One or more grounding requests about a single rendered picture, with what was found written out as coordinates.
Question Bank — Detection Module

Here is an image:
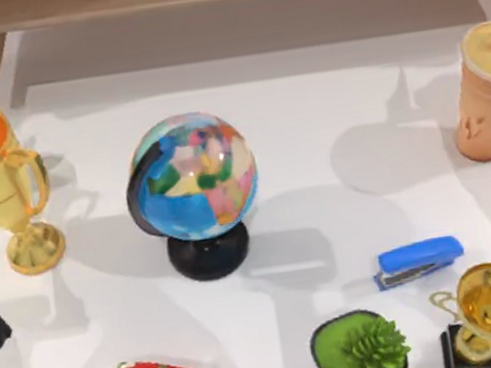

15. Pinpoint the colourful globe on black stand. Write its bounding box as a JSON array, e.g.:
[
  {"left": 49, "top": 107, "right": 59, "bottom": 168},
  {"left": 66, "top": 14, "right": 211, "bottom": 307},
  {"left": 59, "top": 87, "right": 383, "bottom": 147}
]
[{"left": 115, "top": 103, "right": 272, "bottom": 291}]

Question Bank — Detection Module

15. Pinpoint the blue stapler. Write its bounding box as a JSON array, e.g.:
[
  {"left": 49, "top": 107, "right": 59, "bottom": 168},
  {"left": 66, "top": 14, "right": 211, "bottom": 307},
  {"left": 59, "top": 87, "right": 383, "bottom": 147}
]
[{"left": 369, "top": 233, "right": 468, "bottom": 293}]

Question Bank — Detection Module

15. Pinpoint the green plant in black pot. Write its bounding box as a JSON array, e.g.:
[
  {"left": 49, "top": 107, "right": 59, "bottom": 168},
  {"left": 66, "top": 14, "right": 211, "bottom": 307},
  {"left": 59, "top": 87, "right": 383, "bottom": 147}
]
[{"left": 305, "top": 303, "right": 414, "bottom": 368}]

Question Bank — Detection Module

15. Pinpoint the orange paper cup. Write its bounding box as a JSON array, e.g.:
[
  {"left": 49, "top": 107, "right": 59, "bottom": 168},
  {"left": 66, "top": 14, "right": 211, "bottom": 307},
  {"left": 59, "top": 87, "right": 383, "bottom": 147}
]
[{"left": 438, "top": 21, "right": 491, "bottom": 167}]

